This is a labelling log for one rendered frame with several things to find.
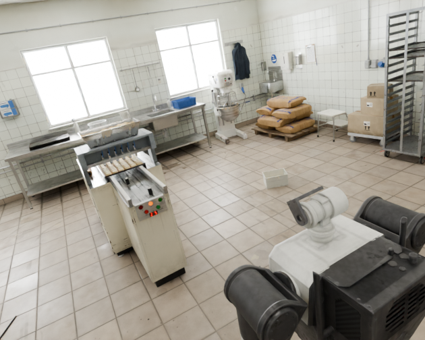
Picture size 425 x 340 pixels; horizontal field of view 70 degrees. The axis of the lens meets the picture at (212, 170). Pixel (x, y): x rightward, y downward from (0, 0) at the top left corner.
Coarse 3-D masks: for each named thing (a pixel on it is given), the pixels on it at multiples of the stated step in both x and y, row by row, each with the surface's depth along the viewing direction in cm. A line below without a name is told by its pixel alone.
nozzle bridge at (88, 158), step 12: (144, 132) 304; (108, 144) 284; (120, 144) 294; (132, 144) 300; (144, 144) 306; (84, 156) 281; (96, 156) 286; (120, 156) 292; (156, 156) 317; (84, 168) 275
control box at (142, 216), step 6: (150, 198) 238; (156, 198) 238; (162, 198) 240; (138, 204) 232; (144, 204) 234; (156, 204) 239; (162, 204) 242; (138, 210) 233; (144, 210) 235; (150, 210) 238; (156, 210) 240; (162, 210) 243; (138, 216) 234; (144, 216) 237; (150, 216) 239
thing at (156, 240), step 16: (144, 176) 286; (128, 192) 257; (144, 192) 251; (160, 192) 245; (128, 208) 232; (128, 224) 270; (144, 224) 242; (160, 224) 249; (176, 224) 256; (144, 240) 245; (160, 240) 252; (176, 240) 260; (144, 256) 249; (160, 256) 256; (176, 256) 264; (160, 272) 260; (176, 272) 272
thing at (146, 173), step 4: (136, 168) 312; (140, 168) 292; (144, 168) 289; (144, 172) 282; (148, 172) 277; (148, 176) 273; (152, 176) 265; (152, 180) 263; (156, 180) 255; (156, 184) 257; (160, 184) 245; (164, 184) 244; (160, 188) 249; (164, 188) 238; (164, 192) 242
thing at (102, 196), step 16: (144, 160) 333; (96, 176) 312; (160, 176) 313; (96, 192) 286; (112, 192) 293; (96, 208) 348; (112, 208) 297; (112, 224) 301; (112, 240) 305; (128, 240) 314
